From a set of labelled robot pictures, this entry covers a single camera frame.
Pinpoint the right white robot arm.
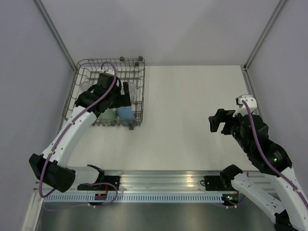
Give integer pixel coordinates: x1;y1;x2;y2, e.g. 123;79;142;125
208;109;308;231

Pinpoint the grey wire dish rack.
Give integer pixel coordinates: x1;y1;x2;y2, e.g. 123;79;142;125
61;56;146;130

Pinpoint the green plastic cup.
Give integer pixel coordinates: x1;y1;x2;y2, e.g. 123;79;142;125
100;109;116;121

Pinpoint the blue plastic cup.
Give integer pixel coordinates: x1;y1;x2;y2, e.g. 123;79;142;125
118;106;136;120

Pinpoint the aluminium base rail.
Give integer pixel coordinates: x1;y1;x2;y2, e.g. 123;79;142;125
35;169;293;192

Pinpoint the clear glass cup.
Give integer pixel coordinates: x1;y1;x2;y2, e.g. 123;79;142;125
128;82;140;102
79;81;92;92

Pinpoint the left aluminium frame post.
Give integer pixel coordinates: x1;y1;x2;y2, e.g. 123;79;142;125
33;0;77;72

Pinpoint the aluminium frame post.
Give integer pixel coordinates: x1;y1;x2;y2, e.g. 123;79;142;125
243;0;289;70
33;0;77;72

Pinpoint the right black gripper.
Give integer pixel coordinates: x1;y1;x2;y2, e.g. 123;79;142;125
208;108;252;153

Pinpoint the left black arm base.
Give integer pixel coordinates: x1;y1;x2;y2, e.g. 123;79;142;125
77;176;120;191

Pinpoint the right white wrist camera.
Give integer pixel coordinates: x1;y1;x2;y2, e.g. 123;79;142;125
232;95;257;117

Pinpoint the right aluminium frame post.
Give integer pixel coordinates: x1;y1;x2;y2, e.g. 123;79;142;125
243;0;289;70

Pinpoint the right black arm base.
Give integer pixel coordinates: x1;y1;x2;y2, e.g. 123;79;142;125
204;175;228;191

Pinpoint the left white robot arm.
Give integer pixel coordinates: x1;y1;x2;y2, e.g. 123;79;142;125
29;73;131;193

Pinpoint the white slotted cable duct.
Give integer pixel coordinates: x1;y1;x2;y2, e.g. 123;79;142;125
45;193;223;204

